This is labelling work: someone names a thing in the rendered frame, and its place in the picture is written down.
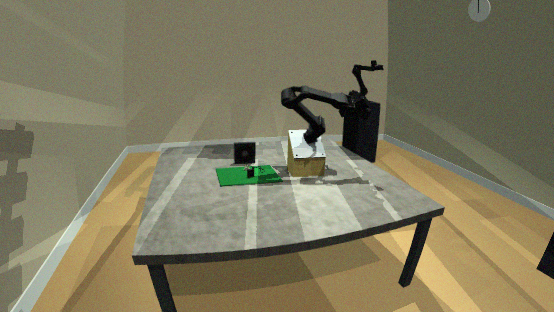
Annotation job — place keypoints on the green circuit board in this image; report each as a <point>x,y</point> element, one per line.
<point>238,176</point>

